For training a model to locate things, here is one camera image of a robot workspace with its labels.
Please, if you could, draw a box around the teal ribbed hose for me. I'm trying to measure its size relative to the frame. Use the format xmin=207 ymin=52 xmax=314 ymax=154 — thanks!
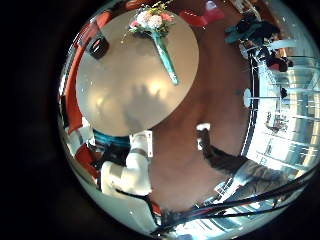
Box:
xmin=92 ymin=129 xmax=131 ymax=148

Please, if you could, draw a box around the person in dark trousers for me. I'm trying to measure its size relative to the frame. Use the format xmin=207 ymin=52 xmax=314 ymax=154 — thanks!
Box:
xmin=195 ymin=122 xmax=294 ymax=198

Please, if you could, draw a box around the bouquet with teal stem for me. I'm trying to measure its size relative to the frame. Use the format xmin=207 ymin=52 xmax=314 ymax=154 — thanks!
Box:
xmin=128 ymin=1 xmax=180 ymax=87

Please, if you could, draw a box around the red chair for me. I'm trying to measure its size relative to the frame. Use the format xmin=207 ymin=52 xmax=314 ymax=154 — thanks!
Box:
xmin=203 ymin=0 xmax=226 ymax=22
xmin=74 ymin=144 xmax=101 ymax=179
xmin=179 ymin=9 xmax=209 ymax=28

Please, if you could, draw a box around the person in dark jacket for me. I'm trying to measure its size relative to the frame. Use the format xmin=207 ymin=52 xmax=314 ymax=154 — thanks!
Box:
xmin=224 ymin=11 xmax=282 ymax=46

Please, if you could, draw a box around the black cable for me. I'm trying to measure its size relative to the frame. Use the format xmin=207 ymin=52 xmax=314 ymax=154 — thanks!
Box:
xmin=159 ymin=196 xmax=301 ymax=231
xmin=156 ymin=171 xmax=319 ymax=234

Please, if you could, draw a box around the white round sign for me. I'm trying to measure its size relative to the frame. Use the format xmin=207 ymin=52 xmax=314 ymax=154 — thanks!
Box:
xmin=242 ymin=87 xmax=253 ymax=109

